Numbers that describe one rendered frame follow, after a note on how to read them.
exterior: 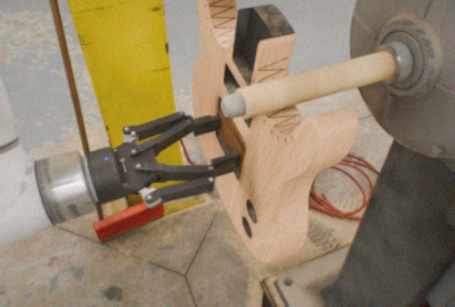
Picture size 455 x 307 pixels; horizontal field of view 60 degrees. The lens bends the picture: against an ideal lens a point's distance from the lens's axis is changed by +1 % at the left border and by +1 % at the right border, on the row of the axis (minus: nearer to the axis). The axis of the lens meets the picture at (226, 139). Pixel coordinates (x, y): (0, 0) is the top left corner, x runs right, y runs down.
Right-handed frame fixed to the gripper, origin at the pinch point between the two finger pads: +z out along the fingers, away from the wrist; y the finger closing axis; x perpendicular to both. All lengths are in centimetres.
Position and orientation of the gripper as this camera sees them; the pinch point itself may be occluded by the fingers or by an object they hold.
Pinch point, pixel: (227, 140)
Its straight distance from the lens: 60.1
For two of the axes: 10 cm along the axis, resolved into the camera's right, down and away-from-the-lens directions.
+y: 3.8, 7.6, -5.3
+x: 0.8, -6.0, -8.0
